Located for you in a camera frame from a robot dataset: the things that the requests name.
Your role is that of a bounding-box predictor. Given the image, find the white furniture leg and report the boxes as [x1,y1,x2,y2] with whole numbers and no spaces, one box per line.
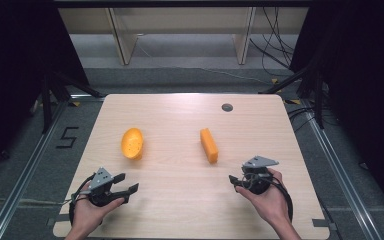
[105,7,139,66]
[231,7,258,66]

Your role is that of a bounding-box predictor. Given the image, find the black floor cables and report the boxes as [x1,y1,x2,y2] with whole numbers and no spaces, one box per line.
[286,105,318,134]

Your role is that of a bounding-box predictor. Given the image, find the black tape floor mark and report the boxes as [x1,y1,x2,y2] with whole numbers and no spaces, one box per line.
[55,126,80,150]

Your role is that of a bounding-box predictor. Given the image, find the beige floor cable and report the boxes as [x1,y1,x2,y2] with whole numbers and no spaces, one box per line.
[0,197,76,206]

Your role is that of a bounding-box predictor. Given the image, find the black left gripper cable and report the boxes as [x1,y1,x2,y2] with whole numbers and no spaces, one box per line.
[68,173,98,228]

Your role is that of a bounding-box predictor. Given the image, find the thin white floor cable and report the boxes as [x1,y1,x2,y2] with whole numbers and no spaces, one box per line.
[135,41,272,85]

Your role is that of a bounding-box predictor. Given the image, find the person's left hand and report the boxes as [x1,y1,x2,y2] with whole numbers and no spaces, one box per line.
[71,191,126,235]

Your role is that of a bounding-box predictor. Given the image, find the grey tape strip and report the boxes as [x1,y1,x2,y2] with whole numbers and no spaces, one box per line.
[311,218,338,232]
[45,214,71,228]

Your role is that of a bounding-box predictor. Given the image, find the person's right hand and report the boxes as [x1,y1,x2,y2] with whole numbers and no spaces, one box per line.
[235,167,293,229]

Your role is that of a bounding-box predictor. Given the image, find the metal floor rail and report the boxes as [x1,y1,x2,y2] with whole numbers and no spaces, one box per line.
[0,94,105,240]
[299,99,383,240]

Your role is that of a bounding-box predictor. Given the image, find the orange rectangular block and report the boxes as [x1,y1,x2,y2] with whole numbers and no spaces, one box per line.
[199,127,220,165]

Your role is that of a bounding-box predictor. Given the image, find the black hanging cables bundle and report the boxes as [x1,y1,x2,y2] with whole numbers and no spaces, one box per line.
[249,6,302,78]

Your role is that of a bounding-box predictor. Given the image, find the black tripod stand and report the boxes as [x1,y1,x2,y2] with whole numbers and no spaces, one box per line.
[259,56,330,130]
[29,68,105,135]

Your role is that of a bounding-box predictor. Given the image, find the orange oval fruit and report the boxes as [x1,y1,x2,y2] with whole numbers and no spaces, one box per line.
[120,127,145,161]

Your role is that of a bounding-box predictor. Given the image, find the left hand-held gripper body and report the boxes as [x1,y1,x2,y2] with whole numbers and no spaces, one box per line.
[78,166,127,208]

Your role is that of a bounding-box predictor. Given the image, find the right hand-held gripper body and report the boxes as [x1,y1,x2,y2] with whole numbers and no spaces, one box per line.
[241,155,280,196]

